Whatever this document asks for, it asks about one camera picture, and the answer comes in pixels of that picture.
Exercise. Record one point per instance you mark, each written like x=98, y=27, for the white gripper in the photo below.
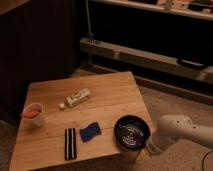
x=154, y=145

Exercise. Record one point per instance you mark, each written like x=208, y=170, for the black ceramic bowl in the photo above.
x=131, y=132

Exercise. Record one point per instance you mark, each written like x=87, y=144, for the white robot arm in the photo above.
x=171, y=128

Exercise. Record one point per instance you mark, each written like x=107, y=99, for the blue sponge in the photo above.
x=90, y=131

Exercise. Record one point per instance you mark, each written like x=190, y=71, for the black white striped cloth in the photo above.
x=70, y=144

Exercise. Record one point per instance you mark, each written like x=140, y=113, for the white plastic bottle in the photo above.
x=74, y=99

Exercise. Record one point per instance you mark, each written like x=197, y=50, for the wooden table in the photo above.
x=112, y=96

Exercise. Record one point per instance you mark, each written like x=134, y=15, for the white cup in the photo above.
x=36, y=121

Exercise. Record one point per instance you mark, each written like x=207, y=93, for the orange carrot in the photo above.
x=30, y=114

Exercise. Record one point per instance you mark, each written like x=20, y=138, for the metal pole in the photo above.
x=90, y=34

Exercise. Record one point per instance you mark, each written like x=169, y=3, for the grey metal rail bench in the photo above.
x=145, y=59

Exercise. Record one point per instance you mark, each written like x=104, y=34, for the black handle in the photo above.
x=192, y=65

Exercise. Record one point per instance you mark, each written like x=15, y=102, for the wooden wall shelf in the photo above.
x=155, y=8

